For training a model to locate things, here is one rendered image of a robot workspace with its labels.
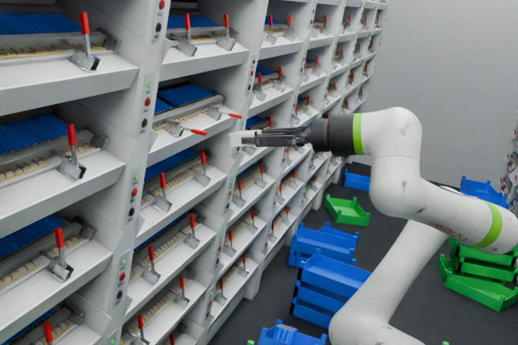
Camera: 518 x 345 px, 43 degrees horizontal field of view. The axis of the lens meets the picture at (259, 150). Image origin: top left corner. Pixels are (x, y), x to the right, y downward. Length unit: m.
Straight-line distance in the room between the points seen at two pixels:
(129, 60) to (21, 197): 0.35
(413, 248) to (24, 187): 1.05
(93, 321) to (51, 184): 0.42
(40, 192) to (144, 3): 0.40
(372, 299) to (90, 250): 0.75
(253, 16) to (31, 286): 1.04
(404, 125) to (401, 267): 0.49
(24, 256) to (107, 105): 0.32
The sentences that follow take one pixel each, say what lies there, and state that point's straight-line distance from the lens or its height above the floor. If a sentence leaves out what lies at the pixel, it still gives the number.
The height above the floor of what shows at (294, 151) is 0.56.
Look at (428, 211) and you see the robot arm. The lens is 1.46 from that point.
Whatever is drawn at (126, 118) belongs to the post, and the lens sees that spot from 1.29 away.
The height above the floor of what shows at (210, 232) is 0.55.
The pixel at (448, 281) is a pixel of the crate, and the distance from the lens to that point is 3.54.
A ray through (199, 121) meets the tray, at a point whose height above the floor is 0.93.
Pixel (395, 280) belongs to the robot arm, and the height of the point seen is 0.64.
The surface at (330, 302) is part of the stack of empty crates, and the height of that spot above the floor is 0.12.
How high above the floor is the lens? 1.31
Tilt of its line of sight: 14 degrees down
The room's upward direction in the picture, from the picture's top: 11 degrees clockwise
